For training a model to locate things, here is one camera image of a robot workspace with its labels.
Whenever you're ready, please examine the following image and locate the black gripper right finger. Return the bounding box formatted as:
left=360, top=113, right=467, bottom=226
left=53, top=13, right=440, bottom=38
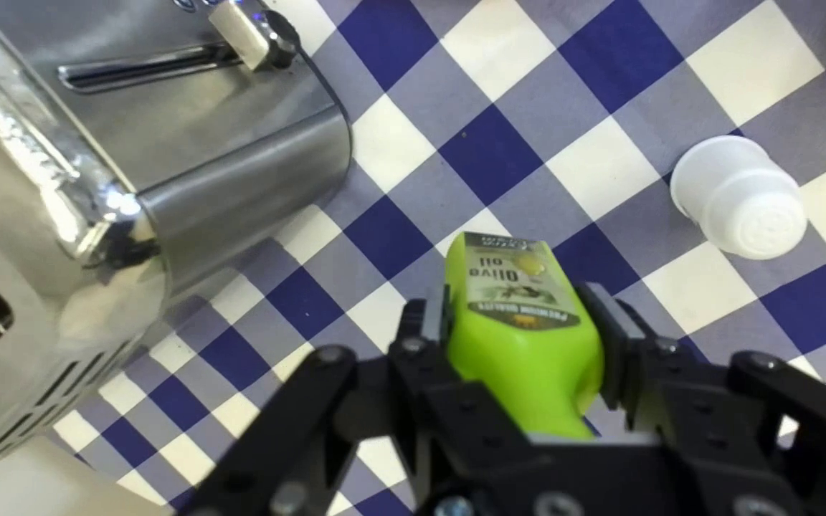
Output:
left=579, top=278, right=826, bottom=516

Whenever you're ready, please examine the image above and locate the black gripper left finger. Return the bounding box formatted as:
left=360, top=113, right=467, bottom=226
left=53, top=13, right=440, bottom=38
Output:
left=175, top=295, right=535, bottom=516

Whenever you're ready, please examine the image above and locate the green olive oil bottle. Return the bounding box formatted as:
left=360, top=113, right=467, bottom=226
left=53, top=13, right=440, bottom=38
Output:
left=441, top=229, right=609, bottom=444

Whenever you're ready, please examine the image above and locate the small white plastic bottle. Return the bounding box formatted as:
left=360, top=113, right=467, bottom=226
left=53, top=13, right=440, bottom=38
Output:
left=666, top=131, right=813, bottom=265

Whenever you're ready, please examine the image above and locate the blue white checked tablecloth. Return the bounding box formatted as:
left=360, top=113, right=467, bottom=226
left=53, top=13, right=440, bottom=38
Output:
left=48, top=0, right=826, bottom=516

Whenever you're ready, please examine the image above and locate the silver metal toaster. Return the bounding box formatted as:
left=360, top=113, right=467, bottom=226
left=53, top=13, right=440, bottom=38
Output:
left=0, top=0, right=357, bottom=483

